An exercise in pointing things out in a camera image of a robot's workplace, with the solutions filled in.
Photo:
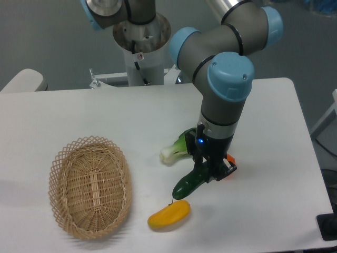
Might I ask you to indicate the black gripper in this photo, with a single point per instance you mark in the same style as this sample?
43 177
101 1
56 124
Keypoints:
201 146

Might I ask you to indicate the dark green cucumber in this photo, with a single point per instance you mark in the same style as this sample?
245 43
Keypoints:
190 182

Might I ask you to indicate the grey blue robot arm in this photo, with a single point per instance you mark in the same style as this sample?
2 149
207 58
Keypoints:
216 62

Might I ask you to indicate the woven wicker basket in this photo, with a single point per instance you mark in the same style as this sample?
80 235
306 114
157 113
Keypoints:
90 188

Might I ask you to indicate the orange tangerine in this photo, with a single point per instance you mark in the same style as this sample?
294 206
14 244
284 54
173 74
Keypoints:
231 159

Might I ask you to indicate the green bok choy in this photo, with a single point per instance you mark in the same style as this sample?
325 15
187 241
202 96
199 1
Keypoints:
177 151

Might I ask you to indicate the yellow mango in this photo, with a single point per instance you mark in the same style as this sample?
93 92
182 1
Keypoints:
171 217

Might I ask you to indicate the black device at table edge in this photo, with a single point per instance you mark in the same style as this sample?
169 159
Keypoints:
327 226

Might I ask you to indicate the white furniture at right edge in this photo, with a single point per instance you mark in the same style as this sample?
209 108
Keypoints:
324 121

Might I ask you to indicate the white chair armrest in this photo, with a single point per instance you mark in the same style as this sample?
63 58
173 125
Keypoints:
26 80

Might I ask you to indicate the white metal base frame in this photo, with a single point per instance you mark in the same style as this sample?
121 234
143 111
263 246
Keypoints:
99 81

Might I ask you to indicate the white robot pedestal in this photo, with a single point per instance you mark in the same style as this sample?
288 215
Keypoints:
144 48

